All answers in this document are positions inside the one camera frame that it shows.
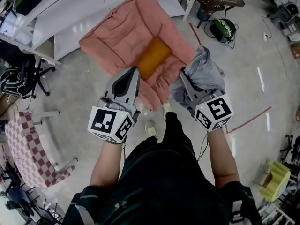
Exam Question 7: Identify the blue bucket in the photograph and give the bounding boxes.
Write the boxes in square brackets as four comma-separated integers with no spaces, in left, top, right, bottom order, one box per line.
[196,6,213,21]

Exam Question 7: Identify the left hand-held gripper cable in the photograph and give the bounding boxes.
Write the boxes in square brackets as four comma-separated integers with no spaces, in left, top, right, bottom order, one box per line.
[121,137,129,161]

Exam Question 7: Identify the cardboard box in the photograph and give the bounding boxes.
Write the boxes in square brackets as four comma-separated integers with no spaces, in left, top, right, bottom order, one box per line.
[290,42,300,59]

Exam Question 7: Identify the white metal table frame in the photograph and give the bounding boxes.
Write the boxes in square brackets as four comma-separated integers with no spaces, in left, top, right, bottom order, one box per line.
[32,110,78,171]

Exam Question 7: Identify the person's pale shoe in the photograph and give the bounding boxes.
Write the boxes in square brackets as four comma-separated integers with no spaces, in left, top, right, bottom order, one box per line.
[162,102,173,120]
[145,120,159,141]

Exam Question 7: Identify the grey cloth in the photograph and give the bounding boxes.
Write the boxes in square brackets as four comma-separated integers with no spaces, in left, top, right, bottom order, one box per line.
[170,45,227,109]

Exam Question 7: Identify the blue chair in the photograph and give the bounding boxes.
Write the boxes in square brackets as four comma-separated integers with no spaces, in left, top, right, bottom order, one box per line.
[6,186,32,217]

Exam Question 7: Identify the orange cushion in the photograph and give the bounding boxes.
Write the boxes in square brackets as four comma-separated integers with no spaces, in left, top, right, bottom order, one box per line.
[135,37,173,81]

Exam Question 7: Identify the right hand-held gripper cable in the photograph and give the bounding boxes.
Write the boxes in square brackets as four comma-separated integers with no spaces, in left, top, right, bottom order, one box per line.
[196,132,210,163]

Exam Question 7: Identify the person's left pale shoe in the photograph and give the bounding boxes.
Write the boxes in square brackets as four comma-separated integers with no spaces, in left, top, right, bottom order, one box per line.
[145,120,159,141]

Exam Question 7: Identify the person's right pale shoe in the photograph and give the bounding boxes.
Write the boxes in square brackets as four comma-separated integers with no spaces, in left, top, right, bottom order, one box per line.
[162,102,173,120]

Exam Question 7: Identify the person's right forearm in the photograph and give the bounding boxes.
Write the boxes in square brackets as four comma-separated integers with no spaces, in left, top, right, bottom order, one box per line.
[206,126,240,188]

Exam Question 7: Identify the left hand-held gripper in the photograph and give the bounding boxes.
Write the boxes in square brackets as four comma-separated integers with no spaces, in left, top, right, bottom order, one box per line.
[88,66,142,145]

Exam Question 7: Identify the green striped helmet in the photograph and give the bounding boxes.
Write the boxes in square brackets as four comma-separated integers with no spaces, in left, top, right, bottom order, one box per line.
[209,18,237,42]

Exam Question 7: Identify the black office chair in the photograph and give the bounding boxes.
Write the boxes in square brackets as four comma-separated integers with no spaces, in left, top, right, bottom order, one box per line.
[0,40,56,100]

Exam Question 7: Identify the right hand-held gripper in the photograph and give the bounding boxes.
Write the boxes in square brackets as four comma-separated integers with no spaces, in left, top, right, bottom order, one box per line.
[179,69,235,133]

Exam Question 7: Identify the person's left forearm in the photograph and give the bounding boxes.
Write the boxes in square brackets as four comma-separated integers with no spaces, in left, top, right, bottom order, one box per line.
[90,139,125,190]

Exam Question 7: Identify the white shelf unit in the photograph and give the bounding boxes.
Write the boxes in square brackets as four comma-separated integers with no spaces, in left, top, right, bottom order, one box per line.
[0,0,188,65]

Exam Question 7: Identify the person's black clothing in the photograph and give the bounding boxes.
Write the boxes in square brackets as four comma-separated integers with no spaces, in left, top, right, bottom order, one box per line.
[62,111,263,225]

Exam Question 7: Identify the green suitcase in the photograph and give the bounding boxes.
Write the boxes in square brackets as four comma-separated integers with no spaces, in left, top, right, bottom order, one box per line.
[12,0,49,16]

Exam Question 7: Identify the hand-held gripper cable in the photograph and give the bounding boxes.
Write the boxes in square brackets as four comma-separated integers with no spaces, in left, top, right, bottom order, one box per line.
[196,132,210,163]
[121,137,129,161]

